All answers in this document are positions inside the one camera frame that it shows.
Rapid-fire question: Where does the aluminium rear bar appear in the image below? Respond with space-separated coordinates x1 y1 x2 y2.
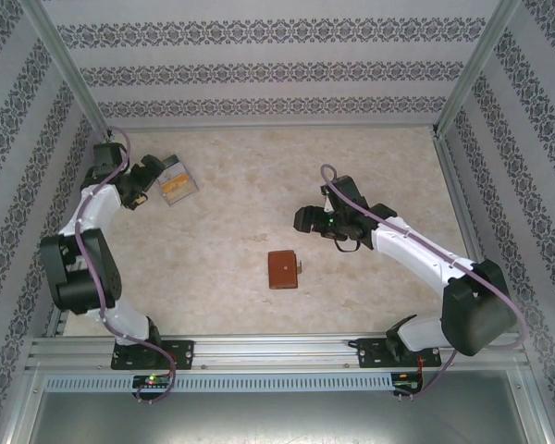
105 122 440 135

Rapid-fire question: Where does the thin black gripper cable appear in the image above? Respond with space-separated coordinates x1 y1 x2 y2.
331 233 367 254

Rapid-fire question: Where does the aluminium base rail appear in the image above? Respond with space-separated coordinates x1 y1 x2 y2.
27 336 528 371

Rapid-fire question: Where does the aluminium side rail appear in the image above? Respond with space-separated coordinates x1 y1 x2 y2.
45 133 115 339
432 129 510 332

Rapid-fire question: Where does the gold VIP card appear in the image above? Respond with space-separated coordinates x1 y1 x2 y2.
160 175 199 198

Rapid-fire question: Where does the brown leather card holder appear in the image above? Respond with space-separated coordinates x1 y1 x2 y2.
266 249 305 291

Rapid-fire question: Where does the slotted grey cable duct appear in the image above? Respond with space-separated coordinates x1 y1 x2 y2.
43 373 395 393

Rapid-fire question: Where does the aluminium frame post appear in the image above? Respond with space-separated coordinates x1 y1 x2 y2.
517 364 555 444
434 0 524 138
30 0 115 140
2 364 45 444

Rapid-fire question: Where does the small controller board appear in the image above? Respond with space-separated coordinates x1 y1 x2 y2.
132 374 173 390
394 369 426 395

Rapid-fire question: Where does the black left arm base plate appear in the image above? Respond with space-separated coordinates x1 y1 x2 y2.
112 339 195 371

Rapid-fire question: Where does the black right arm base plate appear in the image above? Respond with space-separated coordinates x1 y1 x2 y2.
353 337 443 370

